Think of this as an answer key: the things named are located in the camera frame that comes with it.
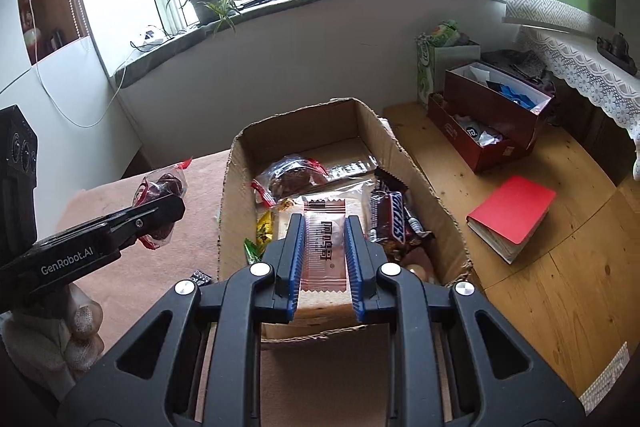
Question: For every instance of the black small snack packet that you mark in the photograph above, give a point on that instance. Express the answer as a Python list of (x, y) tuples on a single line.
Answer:
[(200, 278)]

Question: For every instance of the Snickers chocolate bar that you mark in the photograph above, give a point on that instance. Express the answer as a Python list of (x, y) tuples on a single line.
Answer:
[(393, 223)]

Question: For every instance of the white cabinet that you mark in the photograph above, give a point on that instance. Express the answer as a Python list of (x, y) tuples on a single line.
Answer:
[(84, 136)]

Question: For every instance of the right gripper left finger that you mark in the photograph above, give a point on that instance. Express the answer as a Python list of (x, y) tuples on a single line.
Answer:
[(278, 297)]

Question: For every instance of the packaged sliced toast bread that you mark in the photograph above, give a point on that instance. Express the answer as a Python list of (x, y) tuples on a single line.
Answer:
[(324, 293)]

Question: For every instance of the red notebook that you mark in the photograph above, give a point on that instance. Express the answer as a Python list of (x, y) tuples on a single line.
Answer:
[(508, 219)]

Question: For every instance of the dark red lower box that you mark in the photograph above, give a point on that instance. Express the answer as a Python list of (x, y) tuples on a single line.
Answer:
[(480, 146)]

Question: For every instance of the brown pastry red wrapper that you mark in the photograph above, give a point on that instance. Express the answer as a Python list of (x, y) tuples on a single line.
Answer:
[(166, 188)]

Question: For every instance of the pink white small sachet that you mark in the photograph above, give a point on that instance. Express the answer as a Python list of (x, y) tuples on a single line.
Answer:
[(324, 267)]

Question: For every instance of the white lace cloth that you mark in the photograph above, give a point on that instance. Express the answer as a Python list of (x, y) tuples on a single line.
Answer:
[(577, 61)]

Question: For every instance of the cardboard box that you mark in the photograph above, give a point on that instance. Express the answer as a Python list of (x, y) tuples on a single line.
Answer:
[(324, 161)]

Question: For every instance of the yellow snack packet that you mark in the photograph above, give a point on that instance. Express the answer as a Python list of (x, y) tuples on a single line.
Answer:
[(264, 231)]

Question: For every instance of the round jelly cup snack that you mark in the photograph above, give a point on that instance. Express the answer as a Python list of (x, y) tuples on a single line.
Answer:
[(419, 263)]

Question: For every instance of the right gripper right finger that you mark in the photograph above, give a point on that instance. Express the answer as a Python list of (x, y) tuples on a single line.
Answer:
[(370, 300)]

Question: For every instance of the green candy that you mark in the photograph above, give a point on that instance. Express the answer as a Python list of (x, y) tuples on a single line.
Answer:
[(253, 252)]

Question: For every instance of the left white gloved hand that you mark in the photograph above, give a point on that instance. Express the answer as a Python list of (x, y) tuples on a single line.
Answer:
[(56, 343)]

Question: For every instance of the dark red open box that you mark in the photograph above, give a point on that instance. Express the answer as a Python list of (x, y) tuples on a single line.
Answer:
[(490, 96)]

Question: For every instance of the green gift bag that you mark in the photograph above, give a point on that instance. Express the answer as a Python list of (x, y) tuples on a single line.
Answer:
[(443, 48)]

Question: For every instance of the black ship model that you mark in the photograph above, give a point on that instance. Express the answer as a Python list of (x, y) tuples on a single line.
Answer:
[(616, 50)]

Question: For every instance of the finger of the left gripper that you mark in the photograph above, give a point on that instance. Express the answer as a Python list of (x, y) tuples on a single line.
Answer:
[(151, 223)]

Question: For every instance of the brown pastry clear wrapper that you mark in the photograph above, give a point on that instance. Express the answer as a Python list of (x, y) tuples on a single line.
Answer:
[(290, 175)]

